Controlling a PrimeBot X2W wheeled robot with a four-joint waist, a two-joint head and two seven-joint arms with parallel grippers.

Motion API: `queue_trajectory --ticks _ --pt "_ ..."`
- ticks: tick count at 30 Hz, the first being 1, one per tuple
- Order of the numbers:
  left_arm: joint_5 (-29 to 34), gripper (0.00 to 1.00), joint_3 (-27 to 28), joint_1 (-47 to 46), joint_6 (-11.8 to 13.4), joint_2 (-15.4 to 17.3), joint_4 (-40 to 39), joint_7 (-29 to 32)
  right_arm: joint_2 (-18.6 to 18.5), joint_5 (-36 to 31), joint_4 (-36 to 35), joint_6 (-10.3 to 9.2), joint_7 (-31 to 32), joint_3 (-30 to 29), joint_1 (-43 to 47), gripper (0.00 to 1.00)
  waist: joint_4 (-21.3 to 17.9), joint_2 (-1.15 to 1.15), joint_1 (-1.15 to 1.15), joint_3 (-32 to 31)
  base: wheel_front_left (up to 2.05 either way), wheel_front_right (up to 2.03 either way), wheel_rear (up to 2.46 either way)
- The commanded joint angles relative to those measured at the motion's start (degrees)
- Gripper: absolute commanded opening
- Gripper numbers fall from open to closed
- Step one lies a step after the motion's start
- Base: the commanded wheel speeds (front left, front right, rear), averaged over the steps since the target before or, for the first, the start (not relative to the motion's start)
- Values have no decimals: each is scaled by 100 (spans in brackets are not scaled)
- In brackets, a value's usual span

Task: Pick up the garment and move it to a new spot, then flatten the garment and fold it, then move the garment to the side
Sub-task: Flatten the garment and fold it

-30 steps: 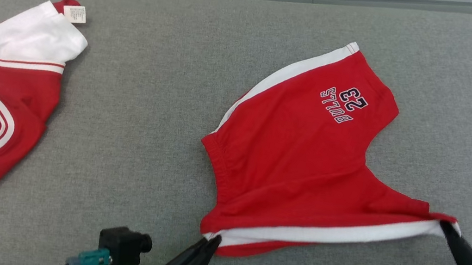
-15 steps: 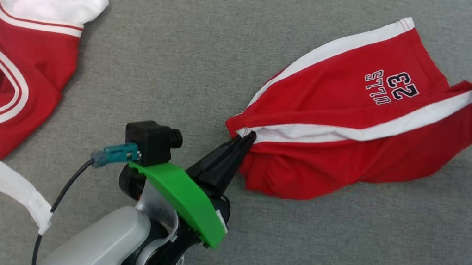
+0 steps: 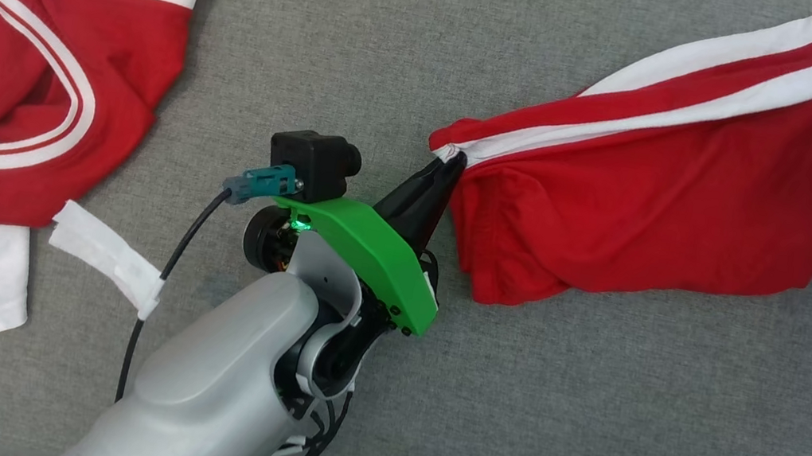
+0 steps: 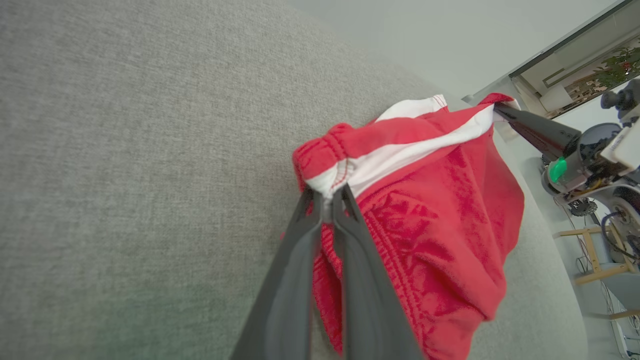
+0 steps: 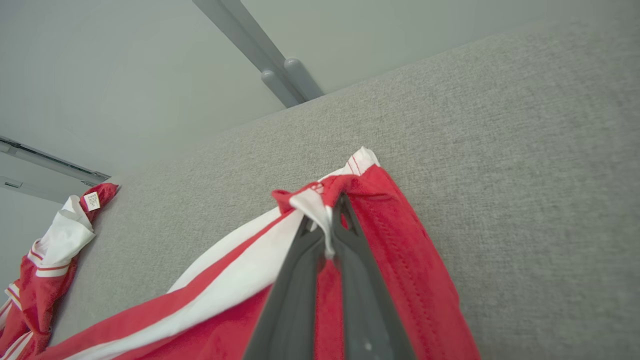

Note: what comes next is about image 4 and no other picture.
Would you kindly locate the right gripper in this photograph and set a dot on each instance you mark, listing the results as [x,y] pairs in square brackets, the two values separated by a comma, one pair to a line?
[582,165]

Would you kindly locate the framed window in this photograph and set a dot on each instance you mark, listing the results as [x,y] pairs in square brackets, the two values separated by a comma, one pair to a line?
[590,60]

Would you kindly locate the grey fabric sofa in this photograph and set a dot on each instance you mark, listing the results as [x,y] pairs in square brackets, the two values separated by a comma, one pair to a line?
[125,150]

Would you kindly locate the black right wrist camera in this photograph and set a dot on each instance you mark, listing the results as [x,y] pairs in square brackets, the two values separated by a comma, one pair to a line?
[620,99]

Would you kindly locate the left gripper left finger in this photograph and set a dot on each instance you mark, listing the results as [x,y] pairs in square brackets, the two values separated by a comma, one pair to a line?
[285,300]

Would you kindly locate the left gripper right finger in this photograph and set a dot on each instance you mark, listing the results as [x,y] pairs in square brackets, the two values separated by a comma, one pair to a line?
[367,300]

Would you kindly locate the red white basketball jersey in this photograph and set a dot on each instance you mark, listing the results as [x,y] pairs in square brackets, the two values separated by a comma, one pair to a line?
[440,225]

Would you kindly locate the wooden stool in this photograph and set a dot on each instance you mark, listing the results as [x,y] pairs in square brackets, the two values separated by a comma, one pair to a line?
[592,250]

